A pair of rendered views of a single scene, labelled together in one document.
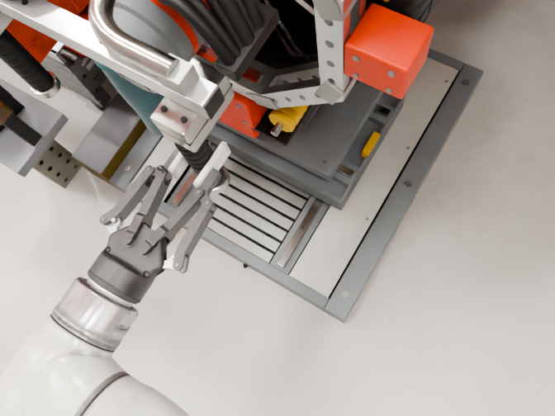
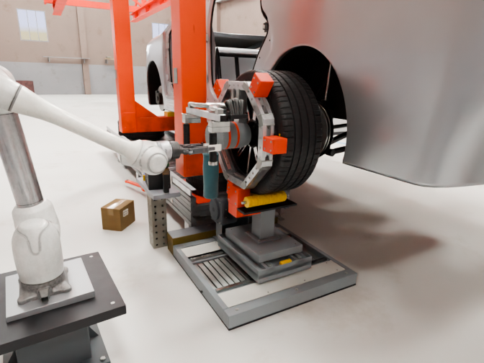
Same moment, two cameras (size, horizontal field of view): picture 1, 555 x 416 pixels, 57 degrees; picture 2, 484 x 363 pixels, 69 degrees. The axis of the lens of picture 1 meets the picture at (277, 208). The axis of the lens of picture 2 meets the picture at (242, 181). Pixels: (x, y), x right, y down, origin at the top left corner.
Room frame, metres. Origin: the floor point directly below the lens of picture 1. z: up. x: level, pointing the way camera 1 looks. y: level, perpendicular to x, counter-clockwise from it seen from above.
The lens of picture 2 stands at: (-1.23, -0.29, 1.14)
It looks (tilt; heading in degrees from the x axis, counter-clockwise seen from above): 17 degrees down; 8
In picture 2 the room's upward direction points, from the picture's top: 1 degrees clockwise
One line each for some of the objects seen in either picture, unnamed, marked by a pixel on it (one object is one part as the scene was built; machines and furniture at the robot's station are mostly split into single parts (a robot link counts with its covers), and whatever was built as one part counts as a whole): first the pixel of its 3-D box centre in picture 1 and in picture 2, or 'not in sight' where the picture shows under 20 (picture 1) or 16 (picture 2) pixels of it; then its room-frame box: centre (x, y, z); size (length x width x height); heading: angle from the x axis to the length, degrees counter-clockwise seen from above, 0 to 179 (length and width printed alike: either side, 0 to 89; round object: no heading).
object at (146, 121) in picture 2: not in sight; (157, 115); (2.68, 1.27, 0.69); 0.52 x 0.17 x 0.35; 128
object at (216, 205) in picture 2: not in sight; (241, 213); (0.96, 0.02, 0.26); 0.42 x 0.18 x 0.35; 128
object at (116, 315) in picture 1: (98, 309); (163, 151); (0.18, 0.25, 0.83); 0.09 x 0.06 x 0.09; 38
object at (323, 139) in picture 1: (287, 77); (263, 221); (0.70, -0.15, 0.32); 0.40 x 0.30 x 0.28; 38
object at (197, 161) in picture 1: (201, 159); (212, 148); (0.32, 0.07, 0.83); 0.04 x 0.04 x 0.16
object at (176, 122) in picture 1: (193, 105); (219, 125); (0.34, 0.05, 0.93); 0.09 x 0.05 x 0.05; 128
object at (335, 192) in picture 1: (295, 113); (261, 250); (0.70, -0.15, 0.13); 0.50 x 0.36 x 0.10; 38
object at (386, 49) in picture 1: (386, 52); (274, 145); (0.35, -0.21, 0.85); 0.09 x 0.08 x 0.07; 38
